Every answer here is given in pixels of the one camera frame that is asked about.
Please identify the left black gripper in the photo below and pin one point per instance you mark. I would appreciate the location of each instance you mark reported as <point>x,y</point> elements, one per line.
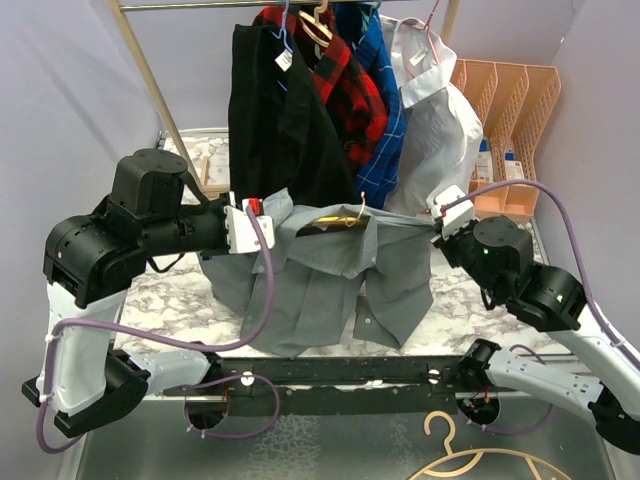
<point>218,205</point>

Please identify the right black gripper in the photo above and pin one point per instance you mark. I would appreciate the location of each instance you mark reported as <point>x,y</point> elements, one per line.
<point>444,243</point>

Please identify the grey button shirt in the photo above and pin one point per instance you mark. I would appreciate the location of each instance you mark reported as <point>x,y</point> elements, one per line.
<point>377,275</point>

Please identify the yellow wire hanger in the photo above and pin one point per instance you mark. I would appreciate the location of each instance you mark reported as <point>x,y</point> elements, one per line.
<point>327,223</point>

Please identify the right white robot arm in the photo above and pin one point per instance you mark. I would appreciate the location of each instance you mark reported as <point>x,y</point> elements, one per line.
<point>498,256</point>

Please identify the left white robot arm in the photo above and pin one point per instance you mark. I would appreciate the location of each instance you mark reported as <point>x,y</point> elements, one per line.
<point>90,262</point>

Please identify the blue plaid shirt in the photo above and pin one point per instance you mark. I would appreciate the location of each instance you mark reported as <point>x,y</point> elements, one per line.
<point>360,26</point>

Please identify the black hanging shirt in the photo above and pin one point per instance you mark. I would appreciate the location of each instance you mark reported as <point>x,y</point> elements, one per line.
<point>280,133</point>

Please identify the white hanging shirt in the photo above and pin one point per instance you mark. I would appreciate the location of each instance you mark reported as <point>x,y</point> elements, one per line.
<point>443,132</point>

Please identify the red black plaid shirt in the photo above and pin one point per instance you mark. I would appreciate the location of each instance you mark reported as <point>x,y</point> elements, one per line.
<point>351,98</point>

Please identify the beige hanger in foreground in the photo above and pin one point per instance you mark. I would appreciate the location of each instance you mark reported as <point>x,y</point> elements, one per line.
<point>475,455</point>

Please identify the beige wooden hanger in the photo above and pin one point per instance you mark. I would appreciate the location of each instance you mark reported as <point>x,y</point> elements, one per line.
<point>314,28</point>

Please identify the white box in organizer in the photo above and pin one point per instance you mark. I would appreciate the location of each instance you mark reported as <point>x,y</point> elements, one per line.
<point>513,167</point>
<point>484,163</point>

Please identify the orange plastic file organizer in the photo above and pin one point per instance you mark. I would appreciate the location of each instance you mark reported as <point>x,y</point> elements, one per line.
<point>512,101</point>

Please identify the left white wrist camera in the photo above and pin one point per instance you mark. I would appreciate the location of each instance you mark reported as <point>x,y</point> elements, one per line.
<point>241,234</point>

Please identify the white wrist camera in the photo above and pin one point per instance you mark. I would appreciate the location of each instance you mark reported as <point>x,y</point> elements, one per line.
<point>450,211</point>
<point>241,234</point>

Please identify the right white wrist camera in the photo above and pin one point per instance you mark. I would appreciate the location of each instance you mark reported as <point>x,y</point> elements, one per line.
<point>450,211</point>

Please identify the blue wire hanger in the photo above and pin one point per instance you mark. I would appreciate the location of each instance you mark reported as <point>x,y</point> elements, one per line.
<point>284,30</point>

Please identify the pink wire hanger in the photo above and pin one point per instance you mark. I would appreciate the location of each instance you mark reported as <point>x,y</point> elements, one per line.
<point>424,26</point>

